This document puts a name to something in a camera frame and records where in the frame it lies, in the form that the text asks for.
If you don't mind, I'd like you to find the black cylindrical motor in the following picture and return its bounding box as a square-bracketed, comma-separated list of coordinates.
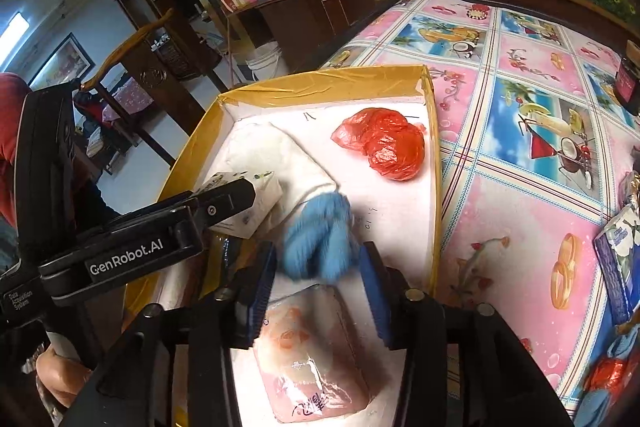
[614, 41, 640, 116]

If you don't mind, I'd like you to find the red and blue plush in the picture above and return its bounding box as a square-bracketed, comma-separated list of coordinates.
[575, 322, 640, 427]

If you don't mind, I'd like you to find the person's left hand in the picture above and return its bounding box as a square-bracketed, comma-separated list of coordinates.
[35, 348, 96, 409]

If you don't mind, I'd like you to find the white bucket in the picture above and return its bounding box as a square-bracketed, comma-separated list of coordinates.
[245, 41, 290, 84]

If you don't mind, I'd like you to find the person's red clothing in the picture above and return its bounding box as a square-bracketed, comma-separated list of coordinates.
[0, 73, 31, 228]

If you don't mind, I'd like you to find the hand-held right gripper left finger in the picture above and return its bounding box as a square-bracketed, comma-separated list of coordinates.
[60, 242, 278, 427]

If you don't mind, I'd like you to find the gold foil packet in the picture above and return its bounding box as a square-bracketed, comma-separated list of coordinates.
[619, 172, 640, 212]

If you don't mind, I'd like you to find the blue fuzzy cloth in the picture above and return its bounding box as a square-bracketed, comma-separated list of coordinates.
[281, 193, 362, 284]

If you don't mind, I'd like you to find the yellow box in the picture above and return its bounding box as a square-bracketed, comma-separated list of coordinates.
[122, 64, 444, 427]

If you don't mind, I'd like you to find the pink tissue packet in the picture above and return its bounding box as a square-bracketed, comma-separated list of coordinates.
[252, 284, 373, 424]

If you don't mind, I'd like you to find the ceiling light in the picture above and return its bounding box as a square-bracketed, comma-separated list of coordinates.
[0, 12, 30, 54]

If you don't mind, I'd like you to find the blue and white tissue packet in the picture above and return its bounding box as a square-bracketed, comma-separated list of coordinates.
[594, 206, 640, 325]

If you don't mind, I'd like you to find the wooden chair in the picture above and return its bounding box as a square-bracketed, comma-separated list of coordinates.
[80, 7, 226, 168]

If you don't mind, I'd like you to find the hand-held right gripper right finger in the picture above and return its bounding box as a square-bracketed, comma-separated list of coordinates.
[359, 242, 576, 427]

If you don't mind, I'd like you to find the white leaf-print tissue packet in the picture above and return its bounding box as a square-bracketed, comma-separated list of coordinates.
[192, 171, 285, 240]

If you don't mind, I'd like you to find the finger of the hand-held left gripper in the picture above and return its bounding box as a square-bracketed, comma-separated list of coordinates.
[192, 177, 258, 234]

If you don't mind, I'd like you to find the small table with pink cloth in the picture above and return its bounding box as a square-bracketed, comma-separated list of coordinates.
[100, 77, 153, 118]

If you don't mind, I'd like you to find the red plastic bag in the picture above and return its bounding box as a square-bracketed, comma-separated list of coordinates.
[331, 108, 427, 182]

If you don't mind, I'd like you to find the framed picture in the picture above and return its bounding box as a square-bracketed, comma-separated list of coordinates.
[29, 32, 96, 88]

